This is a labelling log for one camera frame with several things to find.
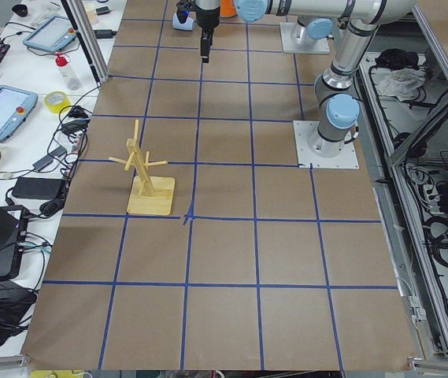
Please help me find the orange cylindrical can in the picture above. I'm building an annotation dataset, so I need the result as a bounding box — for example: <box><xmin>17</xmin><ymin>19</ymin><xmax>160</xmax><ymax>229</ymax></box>
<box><xmin>220</xmin><ymin>0</ymin><xmax>237</xmax><ymax>18</ymax></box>

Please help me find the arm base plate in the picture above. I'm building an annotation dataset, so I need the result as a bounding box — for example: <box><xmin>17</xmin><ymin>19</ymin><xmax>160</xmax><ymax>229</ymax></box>
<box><xmin>293</xmin><ymin>120</ymin><xmax>359</xmax><ymax>169</ymax></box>
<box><xmin>280</xmin><ymin>22</ymin><xmax>330</xmax><ymax>54</ymax></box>

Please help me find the white and black cloth pile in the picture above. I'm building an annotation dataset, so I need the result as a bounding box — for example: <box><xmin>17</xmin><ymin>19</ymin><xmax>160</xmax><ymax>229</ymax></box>
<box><xmin>375</xmin><ymin>48</ymin><xmax>426</xmax><ymax>102</ymax></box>

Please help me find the yellow tape roll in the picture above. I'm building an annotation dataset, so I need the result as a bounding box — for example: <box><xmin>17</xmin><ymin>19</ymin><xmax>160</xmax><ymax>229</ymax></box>
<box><xmin>44</xmin><ymin>91</ymin><xmax>71</xmax><ymax>114</ymax></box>

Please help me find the teach pendant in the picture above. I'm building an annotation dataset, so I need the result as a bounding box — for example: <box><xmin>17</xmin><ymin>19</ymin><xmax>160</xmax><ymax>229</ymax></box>
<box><xmin>0</xmin><ymin>85</ymin><xmax>38</xmax><ymax>143</ymax></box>
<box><xmin>22</xmin><ymin>16</ymin><xmax>76</xmax><ymax>53</ymax></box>

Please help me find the lower teach pendant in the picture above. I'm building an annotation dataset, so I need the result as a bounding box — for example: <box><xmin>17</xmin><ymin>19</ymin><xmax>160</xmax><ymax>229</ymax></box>
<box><xmin>0</xmin><ymin>85</ymin><xmax>38</xmax><ymax>143</ymax></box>

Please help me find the light blue plastic cup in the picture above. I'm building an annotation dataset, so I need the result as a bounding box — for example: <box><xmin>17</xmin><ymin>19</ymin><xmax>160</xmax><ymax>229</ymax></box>
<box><xmin>172</xmin><ymin>11</ymin><xmax>195</xmax><ymax>32</ymax></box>

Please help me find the black power adapter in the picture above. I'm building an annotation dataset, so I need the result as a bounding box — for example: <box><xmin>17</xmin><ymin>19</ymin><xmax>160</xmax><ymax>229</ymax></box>
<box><xmin>12</xmin><ymin>177</ymin><xmax>64</xmax><ymax>200</ymax></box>

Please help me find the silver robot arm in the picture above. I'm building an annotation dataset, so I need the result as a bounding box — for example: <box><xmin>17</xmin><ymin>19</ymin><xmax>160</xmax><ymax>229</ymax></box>
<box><xmin>234</xmin><ymin>0</ymin><xmax>416</xmax><ymax>158</ymax></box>
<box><xmin>291</xmin><ymin>16</ymin><xmax>333</xmax><ymax>53</ymax></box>

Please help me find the white squeeze bottle red cap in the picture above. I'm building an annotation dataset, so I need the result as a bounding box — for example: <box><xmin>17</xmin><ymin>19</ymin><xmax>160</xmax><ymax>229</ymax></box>
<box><xmin>55</xmin><ymin>52</ymin><xmax>81</xmax><ymax>91</ymax></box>

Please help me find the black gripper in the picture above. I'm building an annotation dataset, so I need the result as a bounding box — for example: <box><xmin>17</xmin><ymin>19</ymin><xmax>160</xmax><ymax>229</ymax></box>
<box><xmin>194</xmin><ymin>0</ymin><xmax>220</xmax><ymax>64</ymax></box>

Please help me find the upper teach pendant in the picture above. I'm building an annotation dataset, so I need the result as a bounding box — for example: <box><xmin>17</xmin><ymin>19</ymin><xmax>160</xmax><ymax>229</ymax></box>
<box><xmin>22</xmin><ymin>16</ymin><xmax>76</xmax><ymax>53</ymax></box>

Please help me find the wooden cup rack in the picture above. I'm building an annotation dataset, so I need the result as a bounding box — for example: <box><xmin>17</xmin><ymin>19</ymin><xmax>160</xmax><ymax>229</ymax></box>
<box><xmin>109</xmin><ymin>120</ymin><xmax>176</xmax><ymax>216</ymax></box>

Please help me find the aluminium frame post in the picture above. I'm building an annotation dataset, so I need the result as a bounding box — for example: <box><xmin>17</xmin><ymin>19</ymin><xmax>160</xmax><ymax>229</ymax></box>
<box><xmin>61</xmin><ymin>0</ymin><xmax>109</xmax><ymax>84</ymax></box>

